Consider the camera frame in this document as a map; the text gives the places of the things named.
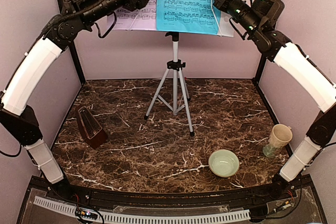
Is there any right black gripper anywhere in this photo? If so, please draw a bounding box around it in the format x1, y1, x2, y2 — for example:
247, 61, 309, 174
211, 0, 262, 35

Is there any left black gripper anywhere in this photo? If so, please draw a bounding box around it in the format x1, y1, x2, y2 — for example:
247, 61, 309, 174
78, 0, 160, 25

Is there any purple sheet music page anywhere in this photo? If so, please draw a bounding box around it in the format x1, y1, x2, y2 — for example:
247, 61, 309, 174
114, 0, 156, 30

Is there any blue sheet music page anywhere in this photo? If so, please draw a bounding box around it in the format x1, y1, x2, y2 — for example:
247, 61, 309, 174
156, 0, 224, 35

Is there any light blue music stand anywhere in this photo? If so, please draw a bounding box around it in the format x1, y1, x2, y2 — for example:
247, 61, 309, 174
144, 31, 195, 137

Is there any dark red wooden metronome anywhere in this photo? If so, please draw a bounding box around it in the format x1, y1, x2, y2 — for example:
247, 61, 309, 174
75, 105, 108, 150

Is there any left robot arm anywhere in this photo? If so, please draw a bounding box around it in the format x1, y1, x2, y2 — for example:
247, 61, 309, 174
1, 0, 149, 201

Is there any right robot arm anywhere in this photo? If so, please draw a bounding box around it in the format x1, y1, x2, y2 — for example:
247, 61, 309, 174
213, 0, 335, 200

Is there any beige green ceramic mug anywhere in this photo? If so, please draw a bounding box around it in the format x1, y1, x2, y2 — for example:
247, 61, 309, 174
262, 124, 293, 158

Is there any pale green ceramic bowl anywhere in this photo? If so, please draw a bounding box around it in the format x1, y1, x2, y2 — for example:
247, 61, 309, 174
208, 149, 239, 178

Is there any white slotted cable duct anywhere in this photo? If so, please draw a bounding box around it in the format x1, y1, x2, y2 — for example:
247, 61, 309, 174
33, 196, 250, 223

